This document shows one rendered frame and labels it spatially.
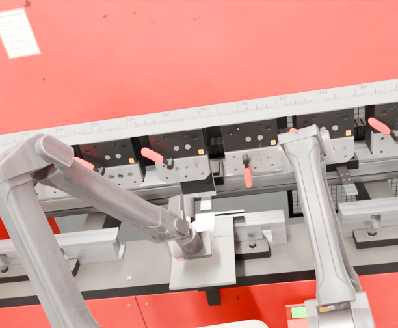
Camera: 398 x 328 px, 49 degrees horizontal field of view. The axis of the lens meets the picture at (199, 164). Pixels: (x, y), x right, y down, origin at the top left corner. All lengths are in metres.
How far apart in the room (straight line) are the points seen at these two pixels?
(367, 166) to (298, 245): 0.41
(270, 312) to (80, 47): 0.99
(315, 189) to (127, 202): 0.38
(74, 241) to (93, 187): 0.68
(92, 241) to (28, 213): 0.76
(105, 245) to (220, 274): 0.45
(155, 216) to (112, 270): 0.57
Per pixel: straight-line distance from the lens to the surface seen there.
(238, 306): 1.49
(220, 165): 1.60
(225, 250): 1.29
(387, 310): 1.59
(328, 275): 0.80
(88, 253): 1.55
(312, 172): 0.84
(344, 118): 1.22
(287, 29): 1.10
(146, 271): 1.47
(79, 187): 0.85
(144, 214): 0.96
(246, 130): 1.19
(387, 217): 1.47
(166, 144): 1.22
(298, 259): 1.42
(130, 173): 1.31
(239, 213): 1.42
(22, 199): 0.76
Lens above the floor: 1.90
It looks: 33 degrees down
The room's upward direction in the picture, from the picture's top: 12 degrees counter-clockwise
